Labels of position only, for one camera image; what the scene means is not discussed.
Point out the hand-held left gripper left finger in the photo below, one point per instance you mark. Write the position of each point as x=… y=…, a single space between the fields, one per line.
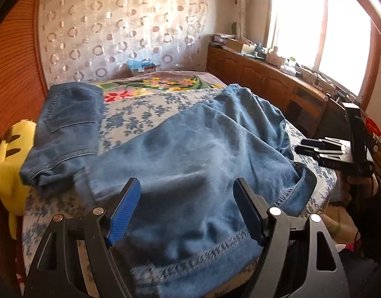
x=123 y=214

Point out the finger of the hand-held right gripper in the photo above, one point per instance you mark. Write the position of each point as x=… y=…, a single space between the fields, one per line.
x=321 y=143
x=321 y=153

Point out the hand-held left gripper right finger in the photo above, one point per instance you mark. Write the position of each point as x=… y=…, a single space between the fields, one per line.
x=249 y=214

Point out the blue denim pants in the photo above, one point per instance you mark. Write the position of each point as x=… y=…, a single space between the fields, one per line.
x=69 y=124
x=193 y=161

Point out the person's right forearm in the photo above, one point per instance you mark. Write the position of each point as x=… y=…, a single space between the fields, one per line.
x=378 y=223

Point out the person's right hand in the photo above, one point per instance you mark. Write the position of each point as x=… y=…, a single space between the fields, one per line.
x=356 y=186

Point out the red packet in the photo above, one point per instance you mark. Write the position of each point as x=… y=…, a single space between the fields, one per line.
x=373 y=126

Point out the green-capped cup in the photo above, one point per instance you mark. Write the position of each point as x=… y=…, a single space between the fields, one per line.
x=292 y=62

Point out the long wooden cabinet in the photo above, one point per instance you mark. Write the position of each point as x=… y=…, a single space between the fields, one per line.
x=255 y=77

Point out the white plastic jug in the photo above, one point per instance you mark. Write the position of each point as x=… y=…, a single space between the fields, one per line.
x=272 y=56

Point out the blue floral bed sheet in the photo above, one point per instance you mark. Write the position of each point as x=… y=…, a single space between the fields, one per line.
x=140 y=111

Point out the dark bottle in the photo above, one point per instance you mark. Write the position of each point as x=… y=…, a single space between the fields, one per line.
x=259 y=49

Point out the large window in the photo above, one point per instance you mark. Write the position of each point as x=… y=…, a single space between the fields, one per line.
x=317 y=21

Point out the yellow plush toy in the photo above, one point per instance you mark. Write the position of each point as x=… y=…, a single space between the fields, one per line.
x=10 y=167

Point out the flat cardboard box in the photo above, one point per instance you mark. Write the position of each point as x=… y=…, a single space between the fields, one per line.
x=240 y=47

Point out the colourful flower blanket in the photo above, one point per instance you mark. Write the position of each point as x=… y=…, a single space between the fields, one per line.
x=153 y=83

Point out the pile of papers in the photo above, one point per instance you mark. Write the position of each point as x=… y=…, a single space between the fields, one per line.
x=218 y=39

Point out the small cardboard box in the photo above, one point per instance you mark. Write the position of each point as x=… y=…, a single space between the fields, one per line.
x=147 y=69

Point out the beige tied window curtain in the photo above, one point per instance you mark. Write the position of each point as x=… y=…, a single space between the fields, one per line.
x=240 y=6

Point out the brown louvered wooden wardrobe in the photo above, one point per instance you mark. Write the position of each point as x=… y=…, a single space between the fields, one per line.
x=19 y=68

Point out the sheer circle-patterned curtain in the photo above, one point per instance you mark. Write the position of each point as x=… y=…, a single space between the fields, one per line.
x=115 y=31

